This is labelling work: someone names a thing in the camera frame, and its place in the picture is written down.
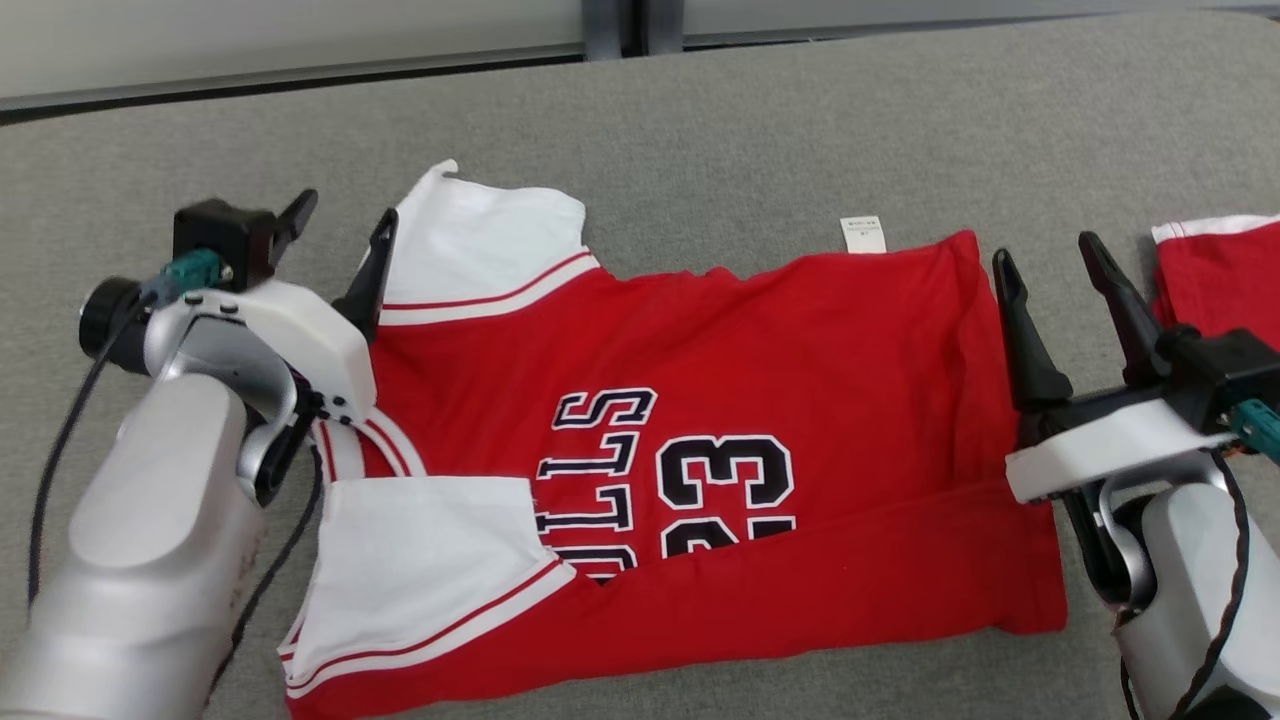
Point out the red white basketball jersey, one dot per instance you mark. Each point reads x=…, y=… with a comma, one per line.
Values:
x=800, y=350

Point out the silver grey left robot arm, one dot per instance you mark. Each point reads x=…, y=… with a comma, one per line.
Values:
x=150, y=550

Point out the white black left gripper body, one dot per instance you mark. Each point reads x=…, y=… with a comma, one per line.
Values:
x=300, y=335

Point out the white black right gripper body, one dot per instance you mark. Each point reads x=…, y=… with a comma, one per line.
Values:
x=1110, y=445

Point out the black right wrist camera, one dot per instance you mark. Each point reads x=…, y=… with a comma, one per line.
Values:
x=1230, y=370

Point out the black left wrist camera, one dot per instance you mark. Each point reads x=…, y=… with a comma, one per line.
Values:
x=220, y=235

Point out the folded red white-trimmed garment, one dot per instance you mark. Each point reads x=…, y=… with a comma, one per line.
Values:
x=1220, y=280

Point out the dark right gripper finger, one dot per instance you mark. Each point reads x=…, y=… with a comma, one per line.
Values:
x=1125, y=300
x=1030, y=350

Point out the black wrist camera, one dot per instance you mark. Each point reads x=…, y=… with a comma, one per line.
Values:
x=220, y=235
x=1230, y=370

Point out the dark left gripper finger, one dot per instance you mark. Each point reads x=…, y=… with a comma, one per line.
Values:
x=292, y=225
x=375, y=270

